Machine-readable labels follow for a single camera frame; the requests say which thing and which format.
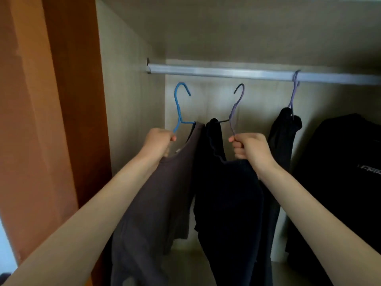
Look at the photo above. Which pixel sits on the person's left hand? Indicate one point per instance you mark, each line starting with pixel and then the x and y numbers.
pixel 156 142

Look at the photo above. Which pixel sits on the person's right hand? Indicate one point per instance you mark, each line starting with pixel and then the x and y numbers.
pixel 253 147

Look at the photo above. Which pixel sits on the person's left thumb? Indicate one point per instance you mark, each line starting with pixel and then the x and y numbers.
pixel 170 136

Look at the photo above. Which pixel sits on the person's right thumb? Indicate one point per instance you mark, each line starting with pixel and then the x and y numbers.
pixel 238 137

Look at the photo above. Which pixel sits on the blue clothes hanger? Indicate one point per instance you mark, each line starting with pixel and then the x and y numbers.
pixel 178 107

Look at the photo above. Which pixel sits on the purple clothes hanger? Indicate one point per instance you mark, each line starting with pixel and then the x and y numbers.
pixel 236 107
pixel 294 92

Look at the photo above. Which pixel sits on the dark navy garment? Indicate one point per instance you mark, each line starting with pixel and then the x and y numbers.
pixel 229 211

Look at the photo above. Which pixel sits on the grey-brown shirt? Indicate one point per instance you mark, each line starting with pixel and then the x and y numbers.
pixel 154 217

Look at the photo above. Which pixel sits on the person's left forearm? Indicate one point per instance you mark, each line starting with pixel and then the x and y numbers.
pixel 80 223

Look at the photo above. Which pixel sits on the person's right forearm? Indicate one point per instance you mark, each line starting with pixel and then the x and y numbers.
pixel 321 223

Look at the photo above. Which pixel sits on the black hanging garment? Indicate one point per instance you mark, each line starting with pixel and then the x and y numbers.
pixel 281 145

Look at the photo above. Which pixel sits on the silver closet rod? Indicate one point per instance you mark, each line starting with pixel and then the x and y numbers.
pixel 262 73

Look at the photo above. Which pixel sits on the beige wardrobe cabinet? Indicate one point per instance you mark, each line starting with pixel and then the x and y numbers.
pixel 238 41

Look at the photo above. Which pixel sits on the black printed sweatshirt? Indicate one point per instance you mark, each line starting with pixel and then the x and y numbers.
pixel 336 190

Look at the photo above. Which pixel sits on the orange wooden wardrobe door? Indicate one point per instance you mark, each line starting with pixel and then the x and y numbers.
pixel 50 122

